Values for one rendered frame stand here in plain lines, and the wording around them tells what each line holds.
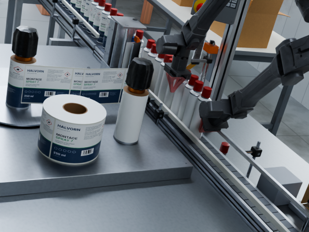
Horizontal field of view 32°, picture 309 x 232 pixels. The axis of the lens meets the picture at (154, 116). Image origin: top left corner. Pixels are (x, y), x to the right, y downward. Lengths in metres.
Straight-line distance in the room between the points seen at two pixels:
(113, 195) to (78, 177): 0.12
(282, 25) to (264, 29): 1.91
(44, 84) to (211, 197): 0.69
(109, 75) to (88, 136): 0.38
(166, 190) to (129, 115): 0.28
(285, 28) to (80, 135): 4.12
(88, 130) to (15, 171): 0.25
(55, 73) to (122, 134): 0.31
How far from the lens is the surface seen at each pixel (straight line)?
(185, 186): 1.80
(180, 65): 1.95
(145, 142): 1.89
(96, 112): 1.70
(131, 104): 1.78
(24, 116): 1.89
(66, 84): 1.92
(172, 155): 1.85
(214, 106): 1.76
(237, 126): 2.33
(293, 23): 5.47
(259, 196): 1.78
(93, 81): 1.94
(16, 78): 1.88
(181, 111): 2.05
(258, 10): 3.60
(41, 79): 1.89
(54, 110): 1.67
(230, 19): 2.02
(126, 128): 1.82
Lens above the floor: 1.77
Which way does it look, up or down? 25 degrees down
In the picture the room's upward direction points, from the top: 14 degrees clockwise
